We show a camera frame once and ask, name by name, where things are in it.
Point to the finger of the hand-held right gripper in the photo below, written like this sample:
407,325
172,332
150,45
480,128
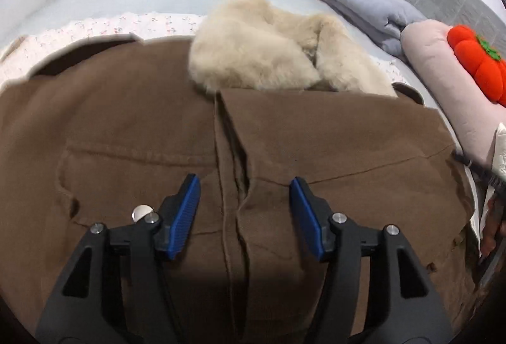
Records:
480,170

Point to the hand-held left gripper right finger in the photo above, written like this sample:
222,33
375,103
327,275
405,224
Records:
306,213

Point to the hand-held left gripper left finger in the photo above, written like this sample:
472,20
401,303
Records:
182,213

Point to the brown coat with fur collar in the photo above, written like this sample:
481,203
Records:
138,111

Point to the person's right hand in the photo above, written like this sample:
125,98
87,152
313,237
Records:
492,225

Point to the white quilted cloth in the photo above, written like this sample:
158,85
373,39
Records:
500,150

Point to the orange pumpkin plush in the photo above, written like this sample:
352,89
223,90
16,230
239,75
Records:
474,59

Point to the long pink pillow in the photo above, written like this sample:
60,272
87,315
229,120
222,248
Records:
435,67

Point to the cherry print sheet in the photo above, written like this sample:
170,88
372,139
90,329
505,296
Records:
118,26

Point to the folded blue-grey blanket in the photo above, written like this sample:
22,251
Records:
355,0

